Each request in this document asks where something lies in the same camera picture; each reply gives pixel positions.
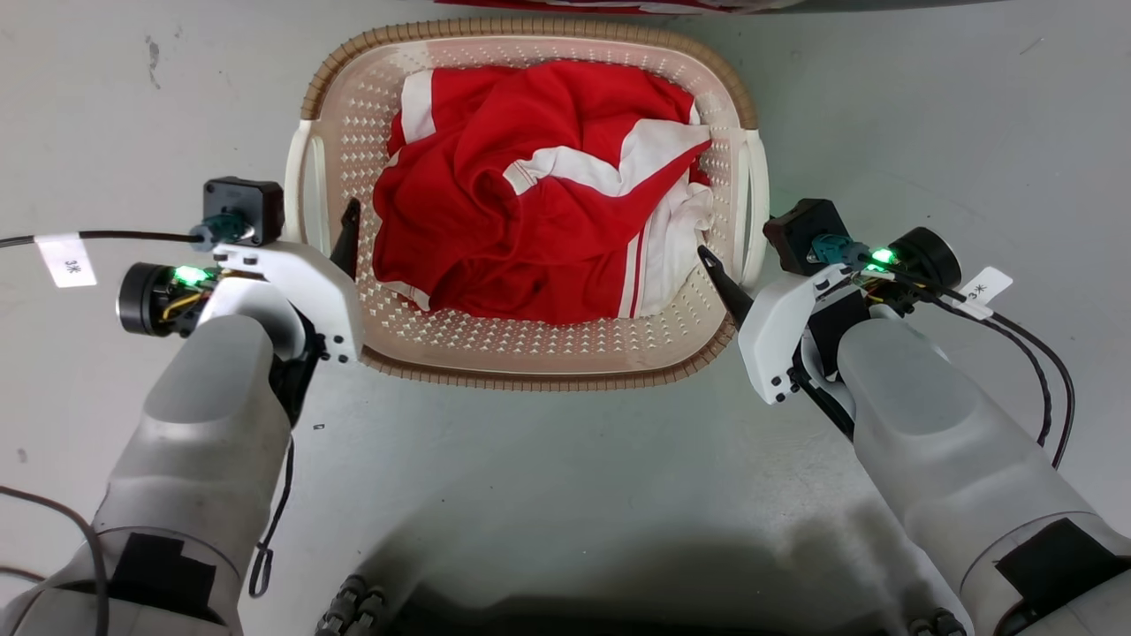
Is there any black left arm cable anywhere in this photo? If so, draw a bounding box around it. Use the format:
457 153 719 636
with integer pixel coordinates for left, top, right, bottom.
0 230 206 250

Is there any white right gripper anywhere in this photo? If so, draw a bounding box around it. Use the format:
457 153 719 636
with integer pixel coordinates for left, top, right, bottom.
697 227 964 405

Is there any red and white garment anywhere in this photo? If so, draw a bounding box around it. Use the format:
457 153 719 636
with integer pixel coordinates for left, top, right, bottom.
372 60 715 326

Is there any white cable label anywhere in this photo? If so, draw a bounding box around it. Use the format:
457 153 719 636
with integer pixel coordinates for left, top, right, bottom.
953 266 1013 321
34 232 98 289

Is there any white left cable label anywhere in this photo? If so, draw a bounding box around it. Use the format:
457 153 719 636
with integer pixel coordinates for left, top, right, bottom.
34 232 98 289

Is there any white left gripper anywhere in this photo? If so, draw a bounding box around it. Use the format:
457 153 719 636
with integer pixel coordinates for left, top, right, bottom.
117 197 366 364

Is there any white right cable label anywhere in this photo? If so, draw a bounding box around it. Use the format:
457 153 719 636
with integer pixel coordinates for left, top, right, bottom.
953 266 1013 321

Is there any beige plastic laundry basket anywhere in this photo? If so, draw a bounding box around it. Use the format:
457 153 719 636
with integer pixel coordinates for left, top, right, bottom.
285 16 770 391

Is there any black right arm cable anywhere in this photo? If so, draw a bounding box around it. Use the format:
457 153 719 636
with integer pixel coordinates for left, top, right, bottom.
919 283 1076 469

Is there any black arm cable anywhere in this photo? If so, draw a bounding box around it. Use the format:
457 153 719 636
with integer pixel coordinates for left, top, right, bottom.
0 230 206 250
919 283 1076 469

